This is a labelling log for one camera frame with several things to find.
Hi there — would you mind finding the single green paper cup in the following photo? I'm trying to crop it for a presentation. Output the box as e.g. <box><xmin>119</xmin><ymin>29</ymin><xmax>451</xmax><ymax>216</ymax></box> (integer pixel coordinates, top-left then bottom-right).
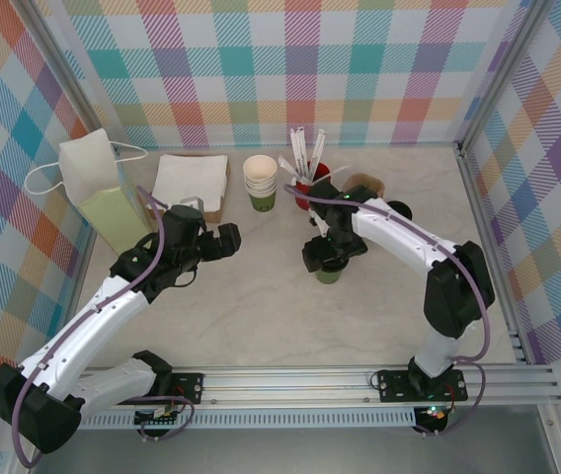
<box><xmin>314</xmin><ymin>269</ymin><xmax>349</xmax><ymax>286</ymax></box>

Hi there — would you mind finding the brown pulp cup carrier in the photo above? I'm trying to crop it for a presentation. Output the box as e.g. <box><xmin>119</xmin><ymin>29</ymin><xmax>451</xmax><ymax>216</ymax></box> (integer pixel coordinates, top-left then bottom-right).
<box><xmin>342</xmin><ymin>172</ymin><xmax>386</xmax><ymax>199</ymax></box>

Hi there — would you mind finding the green paper carry bag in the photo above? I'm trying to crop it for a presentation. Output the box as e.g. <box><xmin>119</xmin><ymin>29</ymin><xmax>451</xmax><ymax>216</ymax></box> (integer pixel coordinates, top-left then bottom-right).
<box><xmin>23</xmin><ymin>126</ymin><xmax>156</xmax><ymax>262</ymax></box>

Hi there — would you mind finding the small red metal bucket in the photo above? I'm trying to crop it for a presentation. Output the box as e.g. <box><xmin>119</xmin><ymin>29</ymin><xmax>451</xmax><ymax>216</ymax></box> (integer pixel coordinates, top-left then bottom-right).
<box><xmin>293</xmin><ymin>162</ymin><xmax>334</xmax><ymax>211</ymax></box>

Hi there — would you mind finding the stack of white napkins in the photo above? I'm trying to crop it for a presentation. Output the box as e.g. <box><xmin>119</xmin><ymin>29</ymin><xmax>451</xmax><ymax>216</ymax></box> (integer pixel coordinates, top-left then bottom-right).
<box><xmin>150</xmin><ymin>153</ymin><xmax>230</xmax><ymax>211</ymax></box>

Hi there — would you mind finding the stack of black cup lids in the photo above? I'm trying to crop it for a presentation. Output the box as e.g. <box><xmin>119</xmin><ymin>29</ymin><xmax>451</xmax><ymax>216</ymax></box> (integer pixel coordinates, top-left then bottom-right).
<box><xmin>383</xmin><ymin>198</ymin><xmax>415</xmax><ymax>222</ymax></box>

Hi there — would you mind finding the stack of green paper cups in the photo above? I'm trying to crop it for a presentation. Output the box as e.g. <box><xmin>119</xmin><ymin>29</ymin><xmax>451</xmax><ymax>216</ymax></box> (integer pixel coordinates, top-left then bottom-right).
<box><xmin>242</xmin><ymin>154</ymin><xmax>280</xmax><ymax>213</ymax></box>

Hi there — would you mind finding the small control circuit board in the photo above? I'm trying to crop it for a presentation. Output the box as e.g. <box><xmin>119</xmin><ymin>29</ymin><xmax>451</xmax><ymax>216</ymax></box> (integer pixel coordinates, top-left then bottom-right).
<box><xmin>416</xmin><ymin>404</ymin><xmax>449</xmax><ymax>435</ymax></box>
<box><xmin>134</xmin><ymin>404</ymin><xmax>183</xmax><ymax>429</ymax></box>

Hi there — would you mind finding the aluminium frame rail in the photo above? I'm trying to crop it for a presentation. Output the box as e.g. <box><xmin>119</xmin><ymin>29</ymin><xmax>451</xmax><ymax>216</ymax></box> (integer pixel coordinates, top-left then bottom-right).
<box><xmin>456</xmin><ymin>141</ymin><xmax>528</xmax><ymax>366</ymax></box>

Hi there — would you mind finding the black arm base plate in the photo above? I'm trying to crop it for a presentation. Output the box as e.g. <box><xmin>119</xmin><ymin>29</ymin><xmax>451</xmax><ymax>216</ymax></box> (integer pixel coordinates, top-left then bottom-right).
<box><xmin>114</xmin><ymin>372</ymin><xmax>206</xmax><ymax>407</ymax></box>
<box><xmin>376</xmin><ymin>369</ymin><xmax>470</xmax><ymax>404</ymax></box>

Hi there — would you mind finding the white slotted cable duct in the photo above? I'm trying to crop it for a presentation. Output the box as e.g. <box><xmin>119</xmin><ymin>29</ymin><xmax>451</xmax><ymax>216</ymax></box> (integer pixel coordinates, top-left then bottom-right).
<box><xmin>41</xmin><ymin>413</ymin><xmax>418</xmax><ymax>430</ymax></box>

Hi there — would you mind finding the aluminium frame post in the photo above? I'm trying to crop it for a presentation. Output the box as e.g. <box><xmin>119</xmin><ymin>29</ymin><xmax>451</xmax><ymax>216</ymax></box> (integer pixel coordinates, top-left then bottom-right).
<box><xmin>23</xmin><ymin>0</ymin><xmax>120</xmax><ymax>152</ymax></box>
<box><xmin>455</xmin><ymin>0</ymin><xmax>556</xmax><ymax>152</ymax></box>

